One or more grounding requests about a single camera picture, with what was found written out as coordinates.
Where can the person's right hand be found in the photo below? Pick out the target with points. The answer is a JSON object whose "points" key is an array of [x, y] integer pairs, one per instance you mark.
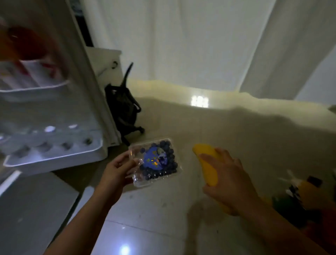
{"points": [[233, 184]]}

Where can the person's left hand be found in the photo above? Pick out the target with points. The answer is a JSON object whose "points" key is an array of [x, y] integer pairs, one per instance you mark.
{"points": [[112, 178]]}

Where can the person's right thumb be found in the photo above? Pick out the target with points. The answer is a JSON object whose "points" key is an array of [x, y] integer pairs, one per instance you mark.
{"points": [[210, 190]]}

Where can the person's left thumb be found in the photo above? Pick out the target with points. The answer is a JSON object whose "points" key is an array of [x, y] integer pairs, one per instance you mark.
{"points": [[130, 164]]}

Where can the yellow mango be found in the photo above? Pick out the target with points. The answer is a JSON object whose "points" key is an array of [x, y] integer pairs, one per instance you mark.
{"points": [[208, 170]]}

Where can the clear blueberry box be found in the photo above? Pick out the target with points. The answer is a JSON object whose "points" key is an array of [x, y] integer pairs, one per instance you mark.
{"points": [[160, 160]]}

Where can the person's left forearm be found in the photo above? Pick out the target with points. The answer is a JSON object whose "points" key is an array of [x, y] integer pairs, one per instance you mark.
{"points": [[84, 226]]}

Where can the person's right forearm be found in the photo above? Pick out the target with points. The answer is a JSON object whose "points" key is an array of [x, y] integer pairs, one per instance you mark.
{"points": [[273, 231]]}

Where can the black bag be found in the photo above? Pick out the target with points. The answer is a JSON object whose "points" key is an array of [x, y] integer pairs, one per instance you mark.
{"points": [[123, 110]]}

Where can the white egg tray shelf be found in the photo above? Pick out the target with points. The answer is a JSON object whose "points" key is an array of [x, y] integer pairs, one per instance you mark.
{"points": [[55, 155]]}

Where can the green vegetable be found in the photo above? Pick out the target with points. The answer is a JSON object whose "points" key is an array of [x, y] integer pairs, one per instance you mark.
{"points": [[288, 212]]}

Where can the white fridge door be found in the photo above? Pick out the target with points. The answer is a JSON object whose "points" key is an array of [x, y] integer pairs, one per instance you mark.
{"points": [[78, 78]]}

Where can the white cabinet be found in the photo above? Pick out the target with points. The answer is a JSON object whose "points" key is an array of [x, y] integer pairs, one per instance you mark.
{"points": [[105, 65]]}

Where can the black bottle cap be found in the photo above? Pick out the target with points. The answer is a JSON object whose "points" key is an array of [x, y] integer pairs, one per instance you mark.
{"points": [[314, 181]]}

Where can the grey fridge drawer front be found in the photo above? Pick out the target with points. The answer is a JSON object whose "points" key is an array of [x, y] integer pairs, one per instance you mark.
{"points": [[34, 215]]}

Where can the white door shelf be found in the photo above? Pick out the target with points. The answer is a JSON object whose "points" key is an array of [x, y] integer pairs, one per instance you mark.
{"points": [[34, 92]]}

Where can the white and red carton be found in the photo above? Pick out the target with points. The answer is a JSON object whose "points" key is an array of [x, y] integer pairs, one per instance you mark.
{"points": [[39, 73]]}

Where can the wide white curtain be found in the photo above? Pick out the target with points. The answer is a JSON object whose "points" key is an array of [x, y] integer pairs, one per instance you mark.
{"points": [[183, 42]]}

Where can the red jar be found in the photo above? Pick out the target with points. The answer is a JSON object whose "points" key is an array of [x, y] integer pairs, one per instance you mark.
{"points": [[28, 43]]}

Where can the narrow white curtain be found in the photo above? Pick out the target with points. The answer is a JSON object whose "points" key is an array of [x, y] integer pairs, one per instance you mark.
{"points": [[288, 47]]}

